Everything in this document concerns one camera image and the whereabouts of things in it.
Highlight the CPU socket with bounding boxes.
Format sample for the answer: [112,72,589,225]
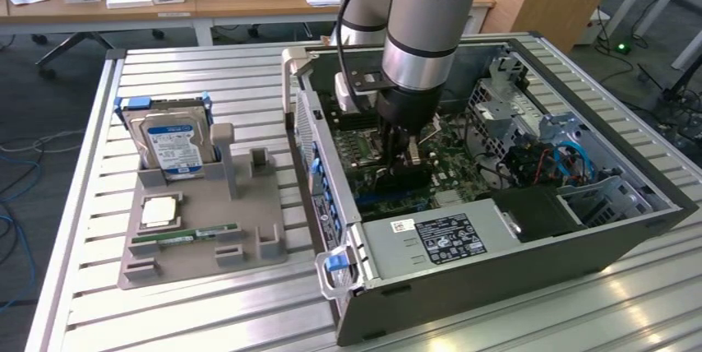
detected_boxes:
[366,126,386,158]

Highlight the black wheeled desk leg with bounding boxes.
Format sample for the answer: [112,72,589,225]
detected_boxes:
[35,30,166,80]

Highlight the wooden desk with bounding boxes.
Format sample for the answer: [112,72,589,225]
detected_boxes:
[0,0,498,47]

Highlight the green motherboard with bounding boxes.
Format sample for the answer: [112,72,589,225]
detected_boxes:
[327,96,495,222]

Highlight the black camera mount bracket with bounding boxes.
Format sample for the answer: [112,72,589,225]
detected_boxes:
[350,70,398,94]

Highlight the metal socket cover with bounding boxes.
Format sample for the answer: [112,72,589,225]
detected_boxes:
[422,115,447,146]

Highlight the silver chipset heat sink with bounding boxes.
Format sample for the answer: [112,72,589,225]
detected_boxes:
[431,191,469,207]

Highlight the flat white box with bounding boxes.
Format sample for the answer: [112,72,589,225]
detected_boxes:
[104,0,156,11]

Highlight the open grey PC case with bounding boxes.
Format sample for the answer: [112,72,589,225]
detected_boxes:
[280,36,701,347]

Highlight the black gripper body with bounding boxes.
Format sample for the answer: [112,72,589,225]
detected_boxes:
[375,86,442,134]

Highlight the blue floor cable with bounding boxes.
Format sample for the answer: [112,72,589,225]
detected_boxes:
[0,154,44,312]

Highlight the blue wire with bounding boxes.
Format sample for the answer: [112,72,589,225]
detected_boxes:
[550,141,598,187]

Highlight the green RAM stick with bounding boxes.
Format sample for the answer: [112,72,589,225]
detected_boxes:
[132,224,239,245]

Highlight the silver CPU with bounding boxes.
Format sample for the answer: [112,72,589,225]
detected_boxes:
[139,198,180,229]

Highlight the grey plastic parts rack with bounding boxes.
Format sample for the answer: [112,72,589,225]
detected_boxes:
[116,123,290,292]

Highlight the grey power supply unit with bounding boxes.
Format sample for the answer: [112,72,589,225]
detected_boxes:
[359,198,521,280]

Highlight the black power connector cluster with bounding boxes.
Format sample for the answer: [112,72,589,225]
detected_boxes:
[499,145,545,185]

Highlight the white floor cable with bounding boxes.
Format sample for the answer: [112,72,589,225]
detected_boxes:
[0,129,87,155]

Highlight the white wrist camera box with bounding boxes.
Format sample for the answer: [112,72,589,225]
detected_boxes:
[334,72,379,113]

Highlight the perforated metal disk bay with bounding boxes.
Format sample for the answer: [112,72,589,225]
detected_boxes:
[465,76,550,151]

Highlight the slotted metal disk bay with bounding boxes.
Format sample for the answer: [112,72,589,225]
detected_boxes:
[557,174,657,229]

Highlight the hard disk in blue caddy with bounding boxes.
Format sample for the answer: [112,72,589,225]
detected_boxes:
[111,91,216,183]

